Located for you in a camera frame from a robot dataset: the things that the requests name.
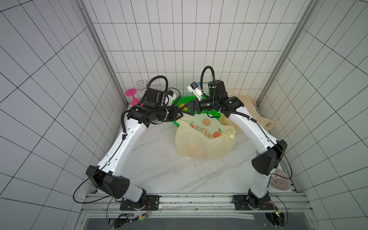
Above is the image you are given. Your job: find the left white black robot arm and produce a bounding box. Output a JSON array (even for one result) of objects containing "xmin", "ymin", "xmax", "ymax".
[{"xmin": 86, "ymin": 88, "xmax": 183, "ymax": 208}]

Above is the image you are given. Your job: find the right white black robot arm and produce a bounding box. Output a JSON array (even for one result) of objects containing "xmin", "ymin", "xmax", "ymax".
[{"xmin": 179, "ymin": 80, "xmax": 287, "ymax": 210}]

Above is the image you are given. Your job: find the yellow printed plastic bag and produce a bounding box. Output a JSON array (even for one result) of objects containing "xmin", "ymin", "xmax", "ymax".
[{"xmin": 175, "ymin": 114, "xmax": 236, "ymax": 160}]

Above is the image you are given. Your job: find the aluminium mounting rail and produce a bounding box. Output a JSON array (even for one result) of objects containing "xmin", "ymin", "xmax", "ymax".
[{"xmin": 81, "ymin": 193, "xmax": 312, "ymax": 220}]

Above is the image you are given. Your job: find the green plastic basket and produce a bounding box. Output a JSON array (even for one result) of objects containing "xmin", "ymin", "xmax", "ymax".
[{"xmin": 176, "ymin": 96, "xmax": 221, "ymax": 120}]

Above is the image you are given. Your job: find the silver metal glass rack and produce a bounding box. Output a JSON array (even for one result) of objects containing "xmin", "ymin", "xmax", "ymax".
[{"xmin": 135, "ymin": 78, "xmax": 166, "ymax": 94}]

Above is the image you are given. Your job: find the pink plastic wine glass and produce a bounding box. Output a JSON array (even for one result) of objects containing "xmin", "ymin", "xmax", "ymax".
[{"xmin": 125, "ymin": 88, "xmax": 140, "ymax": 106}]

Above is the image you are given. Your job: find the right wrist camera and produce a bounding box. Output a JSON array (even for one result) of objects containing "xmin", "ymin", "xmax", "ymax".
[{"xmin": 187, "ymin": 81, "xmax": 203, "ymax": 101}]

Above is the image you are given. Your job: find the plain beige plastic bag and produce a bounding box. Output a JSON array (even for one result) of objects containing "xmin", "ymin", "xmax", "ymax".
[{"xmin": 219, "ymin": 95, "xmax": 275, "ymax": 134}]

